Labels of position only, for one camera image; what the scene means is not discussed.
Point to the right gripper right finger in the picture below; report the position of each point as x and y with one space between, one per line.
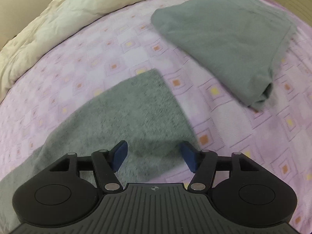
202 164

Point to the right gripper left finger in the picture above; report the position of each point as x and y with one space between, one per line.
106 163

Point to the green-grey speckled pants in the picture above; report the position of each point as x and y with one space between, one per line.
140 110

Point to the pink patterned bed sheet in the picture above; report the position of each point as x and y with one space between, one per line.
122 45

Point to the folded grey garment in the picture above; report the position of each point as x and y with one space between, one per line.
240 42

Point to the cream duvet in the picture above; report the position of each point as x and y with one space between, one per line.
60 20

